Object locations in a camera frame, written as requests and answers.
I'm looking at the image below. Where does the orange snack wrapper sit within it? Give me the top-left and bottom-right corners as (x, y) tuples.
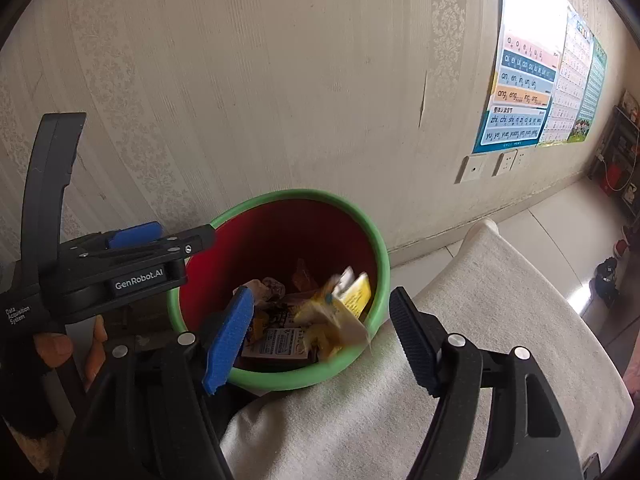
(292, 259), (322, 292)

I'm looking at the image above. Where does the yellow carton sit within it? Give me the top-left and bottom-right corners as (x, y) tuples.
(295, 267), (374, 362)

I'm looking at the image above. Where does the dark metal rack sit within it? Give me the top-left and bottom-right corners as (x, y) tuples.
(587, 90), (640, 211)

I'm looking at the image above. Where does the person's left forearm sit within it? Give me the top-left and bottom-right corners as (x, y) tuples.
(0, 362), (66, 478)

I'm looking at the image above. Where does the brown packet with white label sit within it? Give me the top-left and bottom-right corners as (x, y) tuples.
(241, 305), (309, 361)

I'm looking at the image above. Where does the white chart wall poster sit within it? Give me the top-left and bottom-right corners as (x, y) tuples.
(539, 2), (596, 147)

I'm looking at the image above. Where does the blue bordered wall poster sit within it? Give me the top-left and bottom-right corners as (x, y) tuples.
(472, 0), (571, 155)

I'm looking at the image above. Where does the pair of black shoes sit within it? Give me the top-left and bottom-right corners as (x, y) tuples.
(590, 257), (622, 307)

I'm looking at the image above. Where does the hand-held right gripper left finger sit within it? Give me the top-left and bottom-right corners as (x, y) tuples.
(57, 285), (256, 480)

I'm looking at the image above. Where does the white wall plate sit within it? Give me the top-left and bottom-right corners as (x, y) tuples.
(456, 154), (487, 184)

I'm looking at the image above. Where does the green bin with red inside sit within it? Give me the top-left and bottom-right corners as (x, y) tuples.
(167, 189), (391, 391)

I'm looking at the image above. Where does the red bucket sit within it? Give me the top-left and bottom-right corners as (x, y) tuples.
(600, 162), (629, 197)

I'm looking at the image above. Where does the brown paper wrapper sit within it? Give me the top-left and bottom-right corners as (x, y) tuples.
(247, 277), (287, 305)

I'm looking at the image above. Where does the person's left hand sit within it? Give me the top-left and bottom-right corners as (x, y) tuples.
(32, 316), (108, 392)

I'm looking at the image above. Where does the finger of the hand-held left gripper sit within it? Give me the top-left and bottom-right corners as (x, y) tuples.
(106, 221), (219, 260)

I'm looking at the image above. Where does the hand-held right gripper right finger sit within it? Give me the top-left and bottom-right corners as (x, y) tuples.
(389, 286), (586, 480)

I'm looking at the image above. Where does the green chart wall poster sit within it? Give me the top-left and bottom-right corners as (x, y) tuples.
(567, 35), (607, 143)

